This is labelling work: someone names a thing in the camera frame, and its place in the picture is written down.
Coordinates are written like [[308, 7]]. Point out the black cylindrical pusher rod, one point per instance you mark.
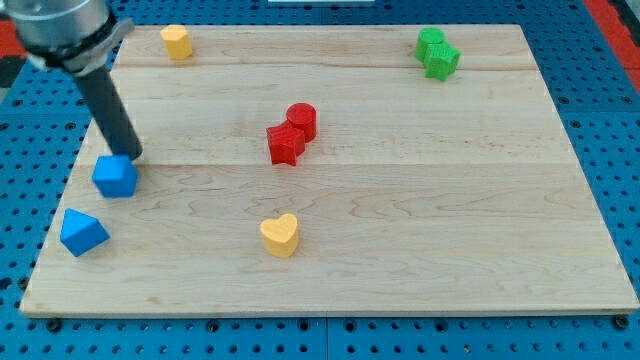
[[109, 113]]

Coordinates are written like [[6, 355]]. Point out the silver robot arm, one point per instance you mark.
[[77, 37]]

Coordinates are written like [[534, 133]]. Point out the yellow heart block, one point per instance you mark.
[[281, 235]]

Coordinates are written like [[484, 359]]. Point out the yellow hexagon block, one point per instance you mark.
[[177, 41]]

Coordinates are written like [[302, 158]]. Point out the blue pentagon block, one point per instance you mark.
[[115, 176]]

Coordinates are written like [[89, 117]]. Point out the blue triangle block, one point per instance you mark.
[[81, 232]]

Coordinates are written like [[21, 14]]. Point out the red star block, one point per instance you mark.
[[285, 143]]

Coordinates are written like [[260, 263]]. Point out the wooden board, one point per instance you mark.
[[416, 198]]

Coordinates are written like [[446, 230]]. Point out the red cylinder block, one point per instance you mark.
[[303, 116]]

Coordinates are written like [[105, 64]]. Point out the green cylinder block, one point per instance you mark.
[[427, 36]]

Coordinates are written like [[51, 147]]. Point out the green star block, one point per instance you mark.
[[441, 60]]

